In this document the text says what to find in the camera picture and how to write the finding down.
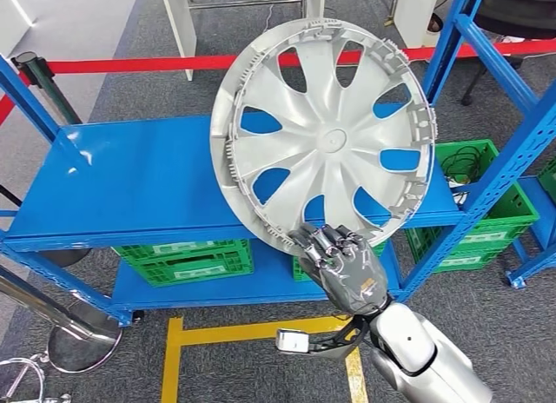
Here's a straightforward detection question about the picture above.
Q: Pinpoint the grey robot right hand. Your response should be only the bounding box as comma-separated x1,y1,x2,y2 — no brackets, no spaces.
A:
287,222,390,318

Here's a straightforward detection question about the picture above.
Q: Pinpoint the white cable bundle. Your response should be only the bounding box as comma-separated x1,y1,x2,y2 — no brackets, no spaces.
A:
451,178,472,208

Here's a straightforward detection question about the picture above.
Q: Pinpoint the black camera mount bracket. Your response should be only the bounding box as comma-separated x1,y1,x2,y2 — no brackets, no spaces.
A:
306,322,375,361

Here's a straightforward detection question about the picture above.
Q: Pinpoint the white cabinet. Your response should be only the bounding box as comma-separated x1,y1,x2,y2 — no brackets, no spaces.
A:
393,0,444,50

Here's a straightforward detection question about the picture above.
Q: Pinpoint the black cable bundle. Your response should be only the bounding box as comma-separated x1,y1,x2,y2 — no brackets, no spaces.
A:
443,147,482,186

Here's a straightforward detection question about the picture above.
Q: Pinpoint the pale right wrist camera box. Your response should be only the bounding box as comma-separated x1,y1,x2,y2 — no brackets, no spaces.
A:
275,328,311,355

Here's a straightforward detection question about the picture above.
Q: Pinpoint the red barrier belt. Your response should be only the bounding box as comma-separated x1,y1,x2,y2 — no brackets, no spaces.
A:
0,72,33,127
47,38,556,76

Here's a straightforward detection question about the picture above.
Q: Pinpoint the black office chair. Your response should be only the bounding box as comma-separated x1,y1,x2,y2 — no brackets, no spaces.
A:
460,0,556,108

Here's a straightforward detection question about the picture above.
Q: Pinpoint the silver plastic wheel hubcap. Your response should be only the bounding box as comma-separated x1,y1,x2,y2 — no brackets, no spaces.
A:
209,17,437,258

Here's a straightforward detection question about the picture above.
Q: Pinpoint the yellow floor tape square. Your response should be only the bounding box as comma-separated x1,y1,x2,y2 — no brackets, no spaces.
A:
161,314,370,403

